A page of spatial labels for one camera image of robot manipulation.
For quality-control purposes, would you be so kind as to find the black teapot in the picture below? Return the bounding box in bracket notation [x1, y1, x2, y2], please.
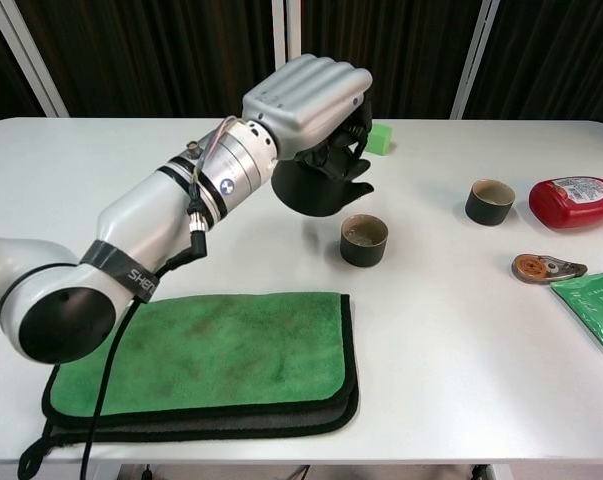
[270, 158, 376, 219]

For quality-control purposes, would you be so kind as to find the white upright double frame post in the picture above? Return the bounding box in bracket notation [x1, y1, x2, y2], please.
[271, 0, 303, 71]

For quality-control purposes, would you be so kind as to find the brown cup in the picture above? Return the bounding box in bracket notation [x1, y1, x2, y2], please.
[339, 213, 390, 268]
[464, 178, 517, 226]

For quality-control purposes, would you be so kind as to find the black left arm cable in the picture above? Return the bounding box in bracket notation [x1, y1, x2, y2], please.
[78, 199, 210, 480]

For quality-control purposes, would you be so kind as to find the red ketchup bottle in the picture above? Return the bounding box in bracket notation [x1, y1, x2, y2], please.
[528, 175, 603, 230]

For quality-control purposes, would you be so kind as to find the white slanted frame post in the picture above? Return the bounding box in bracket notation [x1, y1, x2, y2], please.
[449, 0, 501, 120]
[0, 0, 71, 119]

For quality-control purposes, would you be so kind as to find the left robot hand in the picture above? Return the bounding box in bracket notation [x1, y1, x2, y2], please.
[240, 53, 375, 182]

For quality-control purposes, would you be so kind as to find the green cloth black trim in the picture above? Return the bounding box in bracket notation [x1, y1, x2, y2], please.
[3, 292, 360, 476]

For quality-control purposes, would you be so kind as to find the green cube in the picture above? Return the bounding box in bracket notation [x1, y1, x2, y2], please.
[365, 123, 394, 156]

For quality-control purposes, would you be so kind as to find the green foil packet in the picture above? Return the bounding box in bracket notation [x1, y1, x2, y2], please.
[549, 270, 603, 358]

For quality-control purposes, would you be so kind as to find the dark pleated curtain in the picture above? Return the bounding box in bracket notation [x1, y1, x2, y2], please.
[0, 0, 603, 121]

